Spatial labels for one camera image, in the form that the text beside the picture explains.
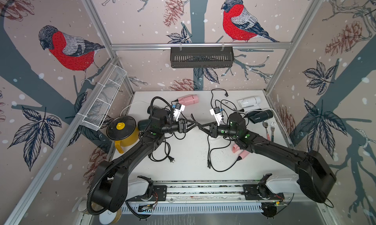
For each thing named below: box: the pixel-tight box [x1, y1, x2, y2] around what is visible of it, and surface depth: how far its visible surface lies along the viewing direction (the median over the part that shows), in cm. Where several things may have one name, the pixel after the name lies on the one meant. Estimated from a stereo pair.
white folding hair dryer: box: [237, 96, 261, 110], surface depth 109 cm
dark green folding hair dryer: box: [245, 108, 274, 124], surface depth 102 cm
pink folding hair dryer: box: [177, 94, 200, 107], surface depth 112 cm
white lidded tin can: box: [98, 208, 122, 225], surface depth 64 cm
